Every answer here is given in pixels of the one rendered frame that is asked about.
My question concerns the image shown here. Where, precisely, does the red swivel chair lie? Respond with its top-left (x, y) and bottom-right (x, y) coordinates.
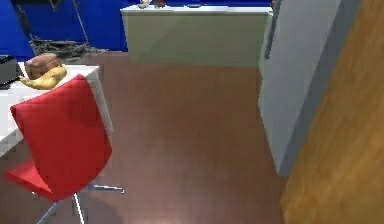
top-left (3, 73), bottom-right (126, 224)

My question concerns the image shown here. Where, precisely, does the pale green counter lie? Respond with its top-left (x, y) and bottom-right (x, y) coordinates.
top-left (120, 4), bottom-right (274, 68)

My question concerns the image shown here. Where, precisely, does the yellow banana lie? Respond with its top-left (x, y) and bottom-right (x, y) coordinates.
top-left (18, 65), bottom-right (68, 91)

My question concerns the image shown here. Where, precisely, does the wooden door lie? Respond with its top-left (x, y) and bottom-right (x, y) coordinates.
top-left (279, 0), bottom-right (384, 224)

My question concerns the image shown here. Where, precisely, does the brown bread loaf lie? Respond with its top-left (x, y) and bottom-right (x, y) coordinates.
top-left (24, 52), bottom-right (63, 81)

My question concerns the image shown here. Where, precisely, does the white table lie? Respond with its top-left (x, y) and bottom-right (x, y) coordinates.
top-left (0, 61), bottom-right (114, 159)

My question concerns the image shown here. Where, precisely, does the black box appliance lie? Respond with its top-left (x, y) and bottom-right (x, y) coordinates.
top-left (0, 54), bottom-right (24, 90)

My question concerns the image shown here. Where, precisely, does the grey fridge handle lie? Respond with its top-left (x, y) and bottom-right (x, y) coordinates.
top-left (264, 0), bottom-right (283, 61)

